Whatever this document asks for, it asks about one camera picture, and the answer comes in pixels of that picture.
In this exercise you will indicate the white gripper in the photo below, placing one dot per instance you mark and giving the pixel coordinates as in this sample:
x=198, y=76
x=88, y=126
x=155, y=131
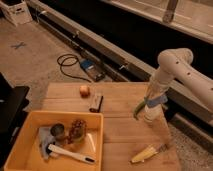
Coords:
x=155, y=89

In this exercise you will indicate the blue sponge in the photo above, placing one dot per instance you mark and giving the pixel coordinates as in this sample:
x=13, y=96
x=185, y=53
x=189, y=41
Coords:
x=158, y=100

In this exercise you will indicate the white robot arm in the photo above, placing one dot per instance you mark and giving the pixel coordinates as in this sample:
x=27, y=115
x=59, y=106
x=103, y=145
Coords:
x=176, y=64

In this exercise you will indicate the white paper cup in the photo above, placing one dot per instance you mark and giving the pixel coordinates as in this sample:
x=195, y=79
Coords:
x=152, y=113

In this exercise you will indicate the green chili pepper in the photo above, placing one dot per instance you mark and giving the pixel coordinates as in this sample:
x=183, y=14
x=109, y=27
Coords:
x=139, y=107

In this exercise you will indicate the blue power device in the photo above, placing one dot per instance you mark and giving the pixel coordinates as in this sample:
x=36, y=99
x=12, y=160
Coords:
x=91, y=70

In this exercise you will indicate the brown pinecone toy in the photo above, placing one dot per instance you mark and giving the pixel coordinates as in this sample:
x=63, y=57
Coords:
x=77, y=132

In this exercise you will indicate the metal can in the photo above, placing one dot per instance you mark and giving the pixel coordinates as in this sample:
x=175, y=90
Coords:
x=58, y=131

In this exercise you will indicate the light blue cloth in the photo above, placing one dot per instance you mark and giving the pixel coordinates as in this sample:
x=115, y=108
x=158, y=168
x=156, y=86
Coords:
x=45, y=139

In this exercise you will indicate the black chair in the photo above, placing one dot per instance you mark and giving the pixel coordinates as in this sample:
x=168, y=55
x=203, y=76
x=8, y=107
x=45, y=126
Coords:
x=12, y=114

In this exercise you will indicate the yellow plastic bin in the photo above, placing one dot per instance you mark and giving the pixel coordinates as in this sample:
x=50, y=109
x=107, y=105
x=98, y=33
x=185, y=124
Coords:
x=26, y=156

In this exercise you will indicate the white cardboard box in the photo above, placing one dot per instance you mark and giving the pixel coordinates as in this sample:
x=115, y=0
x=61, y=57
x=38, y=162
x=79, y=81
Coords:
x=17, y=14

